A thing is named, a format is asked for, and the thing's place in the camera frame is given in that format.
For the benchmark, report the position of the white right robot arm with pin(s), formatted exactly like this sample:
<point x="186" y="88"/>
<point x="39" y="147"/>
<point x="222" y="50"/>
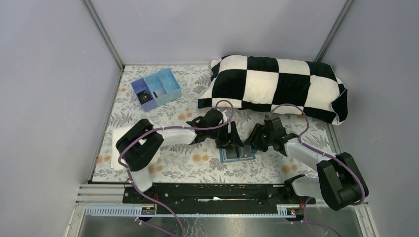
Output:
<point x="339" y="182"/>

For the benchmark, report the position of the blue compartment organizer box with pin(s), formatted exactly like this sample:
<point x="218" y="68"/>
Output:
<point x="162" y="86"/>

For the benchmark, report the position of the floral patterned table mat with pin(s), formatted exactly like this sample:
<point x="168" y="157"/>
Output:
<point x="198" y="163"/>

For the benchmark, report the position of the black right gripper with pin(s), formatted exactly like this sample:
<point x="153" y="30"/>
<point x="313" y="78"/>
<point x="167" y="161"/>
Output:
<point x="259" y="139"/>

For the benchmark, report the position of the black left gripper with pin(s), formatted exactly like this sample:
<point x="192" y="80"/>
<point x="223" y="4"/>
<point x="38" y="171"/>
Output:
<point x="226" y="139"/>

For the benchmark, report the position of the black VIP credit card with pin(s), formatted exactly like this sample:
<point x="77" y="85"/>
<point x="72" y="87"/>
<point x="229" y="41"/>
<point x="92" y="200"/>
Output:
<point x="144" y="97"/>

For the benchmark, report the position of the blue card holder wallet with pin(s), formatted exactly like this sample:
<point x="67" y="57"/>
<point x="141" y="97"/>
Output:
<point x="246" y="153"/>

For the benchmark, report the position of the black and white checkered pillow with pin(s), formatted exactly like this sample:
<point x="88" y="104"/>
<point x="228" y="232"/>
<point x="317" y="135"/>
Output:
<point x="284" y="86"/>

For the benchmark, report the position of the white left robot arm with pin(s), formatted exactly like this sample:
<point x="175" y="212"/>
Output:
<point x="137" y="146"/>

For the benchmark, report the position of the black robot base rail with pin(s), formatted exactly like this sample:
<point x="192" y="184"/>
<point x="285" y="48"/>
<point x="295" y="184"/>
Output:
<point x="172" y="194"/>

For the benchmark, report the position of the white folded towel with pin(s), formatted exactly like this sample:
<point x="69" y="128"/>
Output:
<point x="117" y="133"/>

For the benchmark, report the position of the perforated metal cable tray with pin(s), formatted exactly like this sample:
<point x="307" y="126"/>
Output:
<point x="200" y="209"/>

